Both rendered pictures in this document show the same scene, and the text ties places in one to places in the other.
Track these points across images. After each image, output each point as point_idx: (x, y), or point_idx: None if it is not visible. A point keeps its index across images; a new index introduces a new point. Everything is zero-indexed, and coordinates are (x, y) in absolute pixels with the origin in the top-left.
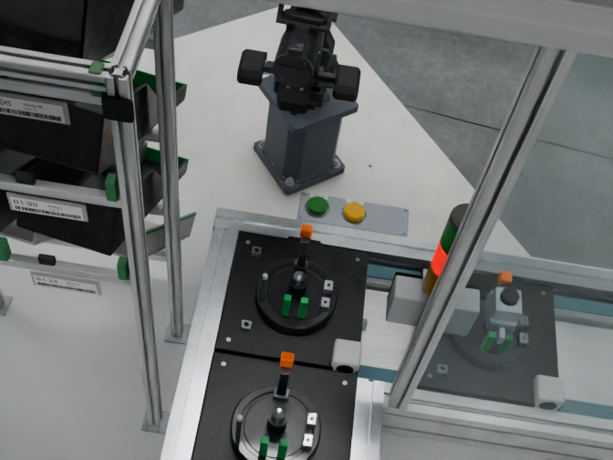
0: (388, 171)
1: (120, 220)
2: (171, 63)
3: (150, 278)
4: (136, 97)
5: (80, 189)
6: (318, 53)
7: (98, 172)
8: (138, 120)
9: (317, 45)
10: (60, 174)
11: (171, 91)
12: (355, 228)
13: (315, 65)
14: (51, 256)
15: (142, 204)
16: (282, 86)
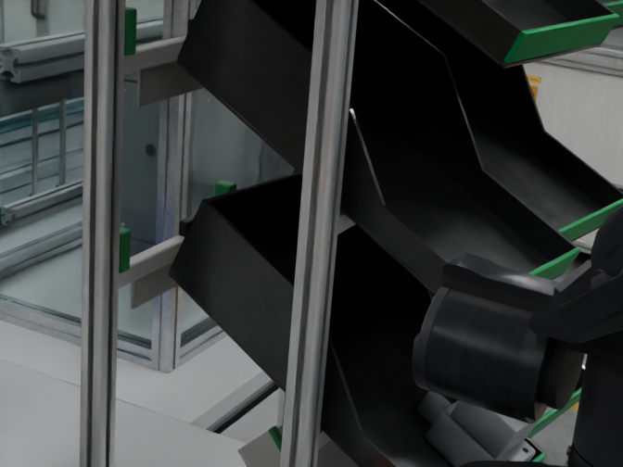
0: None
1: (206, 249)
2: (316, 10)
3: (99, 297)
4: (299, 55)
5: (154, 44)
6: (508, 380)
7: (179, 57)
8: (295, 113)
9: (518, 352)
10: (382, 296)
11: (310, 85)
12: None
13: (449, 353)
14: (186, 220)
15: (100, 81)
16: (505, 464)
